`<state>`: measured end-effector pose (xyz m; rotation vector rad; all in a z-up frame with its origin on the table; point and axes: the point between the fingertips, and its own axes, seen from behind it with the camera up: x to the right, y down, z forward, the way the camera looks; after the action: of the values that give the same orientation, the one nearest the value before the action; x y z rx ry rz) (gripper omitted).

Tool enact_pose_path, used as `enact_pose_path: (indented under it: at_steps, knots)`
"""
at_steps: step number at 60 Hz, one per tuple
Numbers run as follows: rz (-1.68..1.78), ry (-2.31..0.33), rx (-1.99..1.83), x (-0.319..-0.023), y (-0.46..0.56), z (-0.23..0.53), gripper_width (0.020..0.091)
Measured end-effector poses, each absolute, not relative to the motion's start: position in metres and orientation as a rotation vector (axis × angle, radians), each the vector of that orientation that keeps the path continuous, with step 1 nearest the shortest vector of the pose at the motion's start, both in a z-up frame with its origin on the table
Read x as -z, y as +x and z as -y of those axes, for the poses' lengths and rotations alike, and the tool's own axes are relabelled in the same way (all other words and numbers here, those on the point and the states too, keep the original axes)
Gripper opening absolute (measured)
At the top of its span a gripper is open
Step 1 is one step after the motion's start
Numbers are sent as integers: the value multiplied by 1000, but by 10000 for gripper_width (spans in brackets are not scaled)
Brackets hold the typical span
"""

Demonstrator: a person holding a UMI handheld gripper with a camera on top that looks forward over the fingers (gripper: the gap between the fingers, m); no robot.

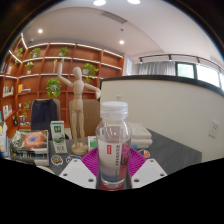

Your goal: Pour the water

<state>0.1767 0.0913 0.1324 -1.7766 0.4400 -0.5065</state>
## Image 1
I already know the small green-white box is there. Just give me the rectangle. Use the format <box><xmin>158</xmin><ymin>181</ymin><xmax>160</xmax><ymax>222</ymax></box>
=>
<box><xmin>87</xmin><ymin>135</ymin><xmax>99</xmax><ymax>153</ymax></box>

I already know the grey curtain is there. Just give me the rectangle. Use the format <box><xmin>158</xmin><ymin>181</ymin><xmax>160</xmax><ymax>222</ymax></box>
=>
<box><xmin>136</xmin><ymin>60</ymin><xmax>177</xmax><ymax>77</ymax></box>

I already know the tall green-white carton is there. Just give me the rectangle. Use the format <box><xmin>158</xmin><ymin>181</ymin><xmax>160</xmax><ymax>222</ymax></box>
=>
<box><xmin>49</xmin><ymin>120</ymin><xmax>69</xmax><ymax>154</ymax></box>

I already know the stack of dark books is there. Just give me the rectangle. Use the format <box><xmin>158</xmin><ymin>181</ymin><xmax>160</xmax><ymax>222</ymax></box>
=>
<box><xmin>9</xmin><ymin>129</ymin><xmax>50</xmax><ymax>167</ymax></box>

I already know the branched ceiling lamp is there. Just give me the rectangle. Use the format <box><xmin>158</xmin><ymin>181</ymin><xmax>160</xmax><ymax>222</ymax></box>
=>
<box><xmin>92</xmin><ymin>0</ymin><xmax>142</xmax><ymax>7</ymax></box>

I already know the clear plastic water bottle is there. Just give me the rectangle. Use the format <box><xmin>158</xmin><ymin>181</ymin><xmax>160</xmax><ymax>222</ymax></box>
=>
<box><xmin>95</xmin><ymin>100</ymin><xmax>133</xmax><ymax>192</ymax></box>

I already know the window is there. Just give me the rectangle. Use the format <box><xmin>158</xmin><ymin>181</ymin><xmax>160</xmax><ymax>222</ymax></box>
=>
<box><xmin>175</xmin><ymin>61</ymin><xmax>224</xmax><ymax>91</ymax></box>

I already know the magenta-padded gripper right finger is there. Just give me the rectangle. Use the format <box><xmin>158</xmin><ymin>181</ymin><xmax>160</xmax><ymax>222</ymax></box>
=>
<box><xmin>126</xmin><ymin>148</ymin><xmax>168</xmax><ymax>190</ymax></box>

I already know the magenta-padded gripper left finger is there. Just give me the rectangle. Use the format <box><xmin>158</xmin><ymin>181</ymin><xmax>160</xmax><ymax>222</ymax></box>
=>
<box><xmin>59</xmin><ymin>148</ymin><xmax>100</xmax><ymax>190</ymax></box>

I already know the ceiling air vent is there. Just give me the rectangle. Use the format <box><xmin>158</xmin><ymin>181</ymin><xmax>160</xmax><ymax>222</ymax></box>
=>
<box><xmin>101</xmin><ymin>10</ymin><xmax>128</xmax><ymax>24</ymax></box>

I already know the white wall outlet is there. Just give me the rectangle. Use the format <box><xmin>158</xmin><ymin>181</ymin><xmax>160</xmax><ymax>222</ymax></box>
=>
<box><xmin>208</xmin><ymin>119</ymin><xmax>221</xmax><ymax>138</ymax></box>

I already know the dark upholstered chair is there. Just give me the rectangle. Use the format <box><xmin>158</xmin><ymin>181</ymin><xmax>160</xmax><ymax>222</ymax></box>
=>
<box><xmin>30</xmin><ymin>98</ymin><xmax>59</xmax><ymax>131</ymax></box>

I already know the stack of white books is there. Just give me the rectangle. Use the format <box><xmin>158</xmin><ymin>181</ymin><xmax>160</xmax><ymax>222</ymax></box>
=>
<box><xmin>128</xmin><ymin>122</ymin><xmax>154</xmax><ymax>150</ymax></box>

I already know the black ceiling track rail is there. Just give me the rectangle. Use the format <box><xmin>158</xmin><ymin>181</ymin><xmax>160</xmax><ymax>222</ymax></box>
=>
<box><xmin>138</xmin><ymin>53</ymin><xmax>224</xmax><ymax>73</ymax></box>

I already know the tan chair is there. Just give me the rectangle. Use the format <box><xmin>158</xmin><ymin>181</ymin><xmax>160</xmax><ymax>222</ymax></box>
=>
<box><xmin>68</xmin><ymin>99</ymin><xmax>102</xmax><ymax>138</ymax></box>

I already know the orange wooden shelf unit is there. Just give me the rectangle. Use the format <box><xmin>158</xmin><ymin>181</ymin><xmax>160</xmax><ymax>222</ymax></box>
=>
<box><xmin>0</xmin><ymin>31</ymin><xmax>125</xmax><ymax>141</ymax></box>

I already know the small colourful sticker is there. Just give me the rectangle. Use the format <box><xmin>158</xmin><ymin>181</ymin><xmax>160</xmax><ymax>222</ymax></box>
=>
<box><xmin>50</xmin><ymin>154</ymin><xmax>64</xmax><ymax>167</ymax></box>
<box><xmin>138</xmin><ymin>149</ymin><xmax>151</xmax><ymax>159</ymax></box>

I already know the wooden artist mannequin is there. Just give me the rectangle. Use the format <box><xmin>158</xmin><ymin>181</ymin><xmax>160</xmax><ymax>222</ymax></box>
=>
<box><xmin>56</xmin><ymin>58</ymin><xmax>102</xmax><ymax>157</ymax></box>

